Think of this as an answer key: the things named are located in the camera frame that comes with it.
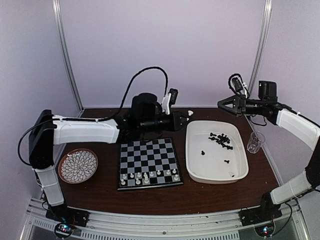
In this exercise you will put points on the left aluminium frame post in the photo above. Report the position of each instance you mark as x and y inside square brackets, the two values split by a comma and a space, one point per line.
[66, 56]

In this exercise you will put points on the right circuit board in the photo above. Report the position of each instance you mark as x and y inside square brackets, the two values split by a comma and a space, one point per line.
[265, 231]

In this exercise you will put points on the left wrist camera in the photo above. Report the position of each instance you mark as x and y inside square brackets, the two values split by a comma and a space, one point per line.
[168, 100]

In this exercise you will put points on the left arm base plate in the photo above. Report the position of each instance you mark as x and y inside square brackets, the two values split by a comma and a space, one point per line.
[64, 214]

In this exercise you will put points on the white plastic tub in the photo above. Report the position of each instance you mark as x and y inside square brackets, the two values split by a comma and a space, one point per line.
[211, 168]

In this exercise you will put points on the left circuit board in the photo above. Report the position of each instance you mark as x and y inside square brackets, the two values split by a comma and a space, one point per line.
[63, 230]

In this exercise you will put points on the patterned ceramic plate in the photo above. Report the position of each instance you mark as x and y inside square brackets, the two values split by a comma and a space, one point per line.
[78, 166]

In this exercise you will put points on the aluminium front rail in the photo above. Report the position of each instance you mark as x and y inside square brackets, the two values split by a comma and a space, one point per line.
[225, 225]

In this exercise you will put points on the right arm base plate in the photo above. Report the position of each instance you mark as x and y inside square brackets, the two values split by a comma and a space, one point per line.
[255, 216]

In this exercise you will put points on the aluminium frame post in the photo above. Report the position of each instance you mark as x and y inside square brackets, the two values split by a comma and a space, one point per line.
[66, 56]
[264, 30]

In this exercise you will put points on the black white chessboard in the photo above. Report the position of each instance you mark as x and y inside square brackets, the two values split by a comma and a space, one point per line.
[147, 156]

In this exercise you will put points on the white piece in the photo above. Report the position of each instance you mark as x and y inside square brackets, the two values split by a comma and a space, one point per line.
[137, 181]

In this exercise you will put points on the right aluminium frame post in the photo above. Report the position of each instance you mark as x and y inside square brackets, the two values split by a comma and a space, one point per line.
[264, 30]

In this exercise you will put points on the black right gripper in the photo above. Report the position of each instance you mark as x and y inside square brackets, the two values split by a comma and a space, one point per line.
[238, 101]

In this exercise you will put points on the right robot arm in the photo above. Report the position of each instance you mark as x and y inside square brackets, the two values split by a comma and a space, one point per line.
[285, 117]

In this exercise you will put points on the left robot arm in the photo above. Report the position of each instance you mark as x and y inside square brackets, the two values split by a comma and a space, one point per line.
[145, 115]

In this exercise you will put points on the clear plastic cup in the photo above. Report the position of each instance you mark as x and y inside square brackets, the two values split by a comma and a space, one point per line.
[256, 140]

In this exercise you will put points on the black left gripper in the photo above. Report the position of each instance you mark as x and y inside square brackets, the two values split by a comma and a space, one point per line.
[177, 125]

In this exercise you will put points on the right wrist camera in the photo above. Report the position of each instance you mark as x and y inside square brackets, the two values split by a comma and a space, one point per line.
[238, 86]

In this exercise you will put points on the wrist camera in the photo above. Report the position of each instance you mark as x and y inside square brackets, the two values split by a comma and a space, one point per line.
[168, 100]
[238, 86]

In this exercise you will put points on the circuit board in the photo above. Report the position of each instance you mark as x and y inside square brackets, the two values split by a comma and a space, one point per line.
[63, 230]
[265, 231]

